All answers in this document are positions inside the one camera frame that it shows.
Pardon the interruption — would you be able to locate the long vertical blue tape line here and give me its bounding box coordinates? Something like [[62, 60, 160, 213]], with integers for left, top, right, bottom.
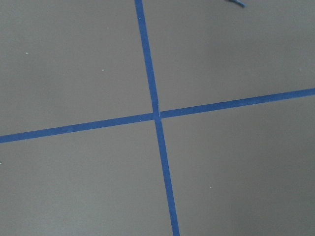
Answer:
[[134, 0, 180, 236]]

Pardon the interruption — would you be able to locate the horizontal blue tape line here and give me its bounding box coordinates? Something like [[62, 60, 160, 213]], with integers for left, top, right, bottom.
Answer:
[[0, 88, 315, 143]]

